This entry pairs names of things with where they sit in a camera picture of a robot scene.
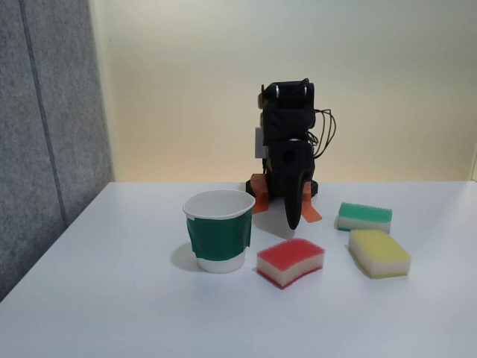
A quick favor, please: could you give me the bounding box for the red and white sponge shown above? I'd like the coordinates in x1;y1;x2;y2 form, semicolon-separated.
256;238;327;289

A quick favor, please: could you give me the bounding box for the orange tape strip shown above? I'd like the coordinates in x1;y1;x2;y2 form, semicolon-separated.
250;172;272;216
300;182;323;224

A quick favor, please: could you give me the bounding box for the green and white sponge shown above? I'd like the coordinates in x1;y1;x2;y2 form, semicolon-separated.
336;201;394;234

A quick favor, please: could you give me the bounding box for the white cup with green tape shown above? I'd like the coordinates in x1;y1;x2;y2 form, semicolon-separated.
182;189;257;275

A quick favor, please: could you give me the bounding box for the yellow and white sponge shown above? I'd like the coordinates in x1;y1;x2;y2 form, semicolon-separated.
347;228;412;280

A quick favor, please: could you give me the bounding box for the grey felt partition panel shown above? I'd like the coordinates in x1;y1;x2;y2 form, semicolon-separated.
0;0;115;304

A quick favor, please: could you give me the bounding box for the thin black cable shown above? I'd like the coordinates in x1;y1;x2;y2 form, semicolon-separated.
305;107;338;158

